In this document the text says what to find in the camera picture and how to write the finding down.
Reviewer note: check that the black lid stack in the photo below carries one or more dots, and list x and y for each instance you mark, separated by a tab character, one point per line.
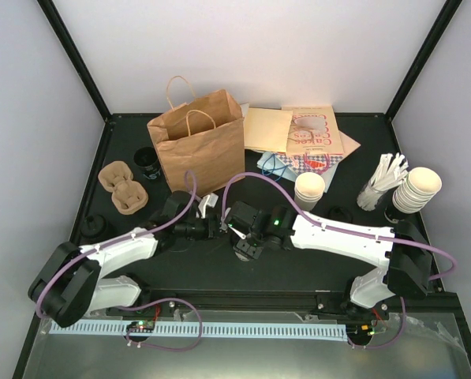
340	214

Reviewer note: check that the jar of white stirrers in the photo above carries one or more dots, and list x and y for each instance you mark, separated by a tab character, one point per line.
390	173

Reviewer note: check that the black cup sleeve stack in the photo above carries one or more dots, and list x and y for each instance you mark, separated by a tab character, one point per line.
148	163

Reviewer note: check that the brown paper bag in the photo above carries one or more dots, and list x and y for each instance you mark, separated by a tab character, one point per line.
205	136

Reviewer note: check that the single white paper cup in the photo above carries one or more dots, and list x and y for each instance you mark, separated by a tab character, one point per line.
243	257

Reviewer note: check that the light blue cable duct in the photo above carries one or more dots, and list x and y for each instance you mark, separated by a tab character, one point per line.
224	330

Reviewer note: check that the blue checkered paper bag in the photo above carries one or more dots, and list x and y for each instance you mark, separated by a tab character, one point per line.
299	164

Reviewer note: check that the right black frame post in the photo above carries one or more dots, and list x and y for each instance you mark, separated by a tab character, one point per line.
445	16

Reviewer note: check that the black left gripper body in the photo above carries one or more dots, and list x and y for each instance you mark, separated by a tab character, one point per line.
211	234

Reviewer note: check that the tan flat paper bag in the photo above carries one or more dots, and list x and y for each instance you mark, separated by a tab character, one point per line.
349	145

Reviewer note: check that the brown cardboard cup carrier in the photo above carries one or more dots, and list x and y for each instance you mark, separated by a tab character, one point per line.
127	195

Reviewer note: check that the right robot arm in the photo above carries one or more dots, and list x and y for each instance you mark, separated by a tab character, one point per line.
399	268

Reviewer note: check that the cakes printed paper bag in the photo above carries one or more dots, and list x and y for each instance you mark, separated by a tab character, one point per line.
313	131

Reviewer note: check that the black frame post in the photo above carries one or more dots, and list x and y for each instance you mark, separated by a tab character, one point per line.
445	16
55	20

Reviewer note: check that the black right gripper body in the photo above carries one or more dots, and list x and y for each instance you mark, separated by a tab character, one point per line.
252	252

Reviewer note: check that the white paper cup stack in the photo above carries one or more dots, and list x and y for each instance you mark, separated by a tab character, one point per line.
308	190

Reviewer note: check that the white lid stack on sleeve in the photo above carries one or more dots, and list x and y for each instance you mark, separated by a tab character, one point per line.
417	189

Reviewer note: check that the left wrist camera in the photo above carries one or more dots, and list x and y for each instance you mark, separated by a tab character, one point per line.
206	202

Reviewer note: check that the yellow padded envelope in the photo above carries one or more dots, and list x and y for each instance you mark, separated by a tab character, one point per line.
266	130

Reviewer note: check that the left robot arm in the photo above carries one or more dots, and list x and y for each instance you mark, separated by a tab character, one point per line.
77	280

